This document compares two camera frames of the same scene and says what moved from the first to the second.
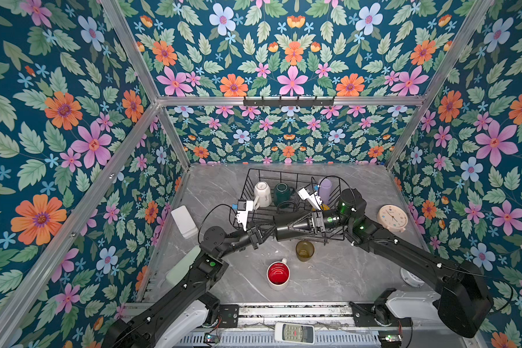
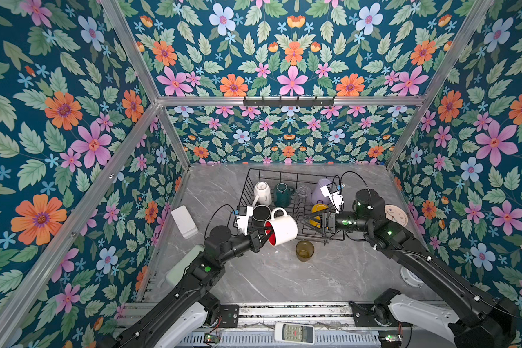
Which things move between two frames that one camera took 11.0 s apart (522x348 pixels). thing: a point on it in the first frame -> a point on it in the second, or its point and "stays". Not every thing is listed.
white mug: [262, 195] stays
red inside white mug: [278, 274] -> [280, 230]
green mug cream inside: [283, 194] stays
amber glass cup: [304, 250] stays
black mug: [283, 221] -> [260, 214]
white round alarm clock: [410, 279] stays
